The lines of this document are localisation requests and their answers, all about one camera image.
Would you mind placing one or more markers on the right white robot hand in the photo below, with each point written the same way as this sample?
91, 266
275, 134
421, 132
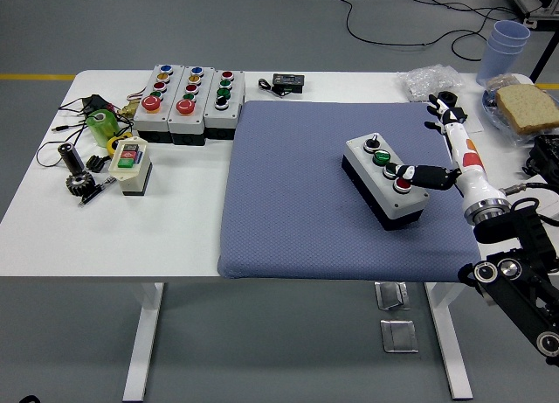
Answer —
474, 175

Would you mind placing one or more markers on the metal floor outlet plate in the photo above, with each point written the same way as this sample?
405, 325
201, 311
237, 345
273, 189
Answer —
398, 336
391, 296

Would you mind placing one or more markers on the brass fitting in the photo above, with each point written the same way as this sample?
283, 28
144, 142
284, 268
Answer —
128, 110

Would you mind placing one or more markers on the small black heat sink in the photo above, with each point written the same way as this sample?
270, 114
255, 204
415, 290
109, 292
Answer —
96, 163

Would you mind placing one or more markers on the grey four-button control box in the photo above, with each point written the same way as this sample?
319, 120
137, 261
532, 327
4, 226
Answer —
410, 202

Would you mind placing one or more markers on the black metal gear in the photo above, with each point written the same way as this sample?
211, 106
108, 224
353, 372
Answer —
80, 185

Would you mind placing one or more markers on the green tape roll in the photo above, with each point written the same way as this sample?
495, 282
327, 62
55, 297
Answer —
101, 127

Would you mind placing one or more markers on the black pen tool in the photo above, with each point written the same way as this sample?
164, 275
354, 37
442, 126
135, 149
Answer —
94, 195

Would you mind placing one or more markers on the white table leg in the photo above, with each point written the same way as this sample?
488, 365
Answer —
450, 333
144, 333

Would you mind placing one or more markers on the five-button emergency stop box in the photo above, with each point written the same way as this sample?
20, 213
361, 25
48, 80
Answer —
185, 121
150, 119

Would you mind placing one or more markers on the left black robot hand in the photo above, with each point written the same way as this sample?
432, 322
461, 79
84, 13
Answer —
28, 399

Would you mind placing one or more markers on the yellow tape roll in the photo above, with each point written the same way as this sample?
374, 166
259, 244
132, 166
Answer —
111, 146

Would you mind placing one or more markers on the stack of blue cups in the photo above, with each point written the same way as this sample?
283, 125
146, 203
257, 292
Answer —
500, 53

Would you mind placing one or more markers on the dark metal cylinder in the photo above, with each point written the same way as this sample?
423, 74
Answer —
72, 160

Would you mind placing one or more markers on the brown bread piece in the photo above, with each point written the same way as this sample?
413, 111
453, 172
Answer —
502, 81

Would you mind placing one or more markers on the four-button selector switch box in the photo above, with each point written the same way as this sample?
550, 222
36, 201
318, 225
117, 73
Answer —
220, 116

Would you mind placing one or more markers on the clear plastic bag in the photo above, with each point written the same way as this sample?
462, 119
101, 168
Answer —
428, 79

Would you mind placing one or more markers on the white bread slice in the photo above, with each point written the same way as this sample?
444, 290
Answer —
528, 108

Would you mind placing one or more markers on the white paper sheet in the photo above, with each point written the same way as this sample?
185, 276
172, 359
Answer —
475, 122

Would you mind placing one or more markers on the black digital meter module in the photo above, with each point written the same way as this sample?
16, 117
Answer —
288, 83

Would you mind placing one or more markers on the white red-green switch box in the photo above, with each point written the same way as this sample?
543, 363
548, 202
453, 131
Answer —
131, 175

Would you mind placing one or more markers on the black power adapter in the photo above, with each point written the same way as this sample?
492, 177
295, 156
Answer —
97, 103

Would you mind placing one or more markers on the blue-grey padded mat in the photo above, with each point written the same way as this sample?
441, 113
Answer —
305, 202

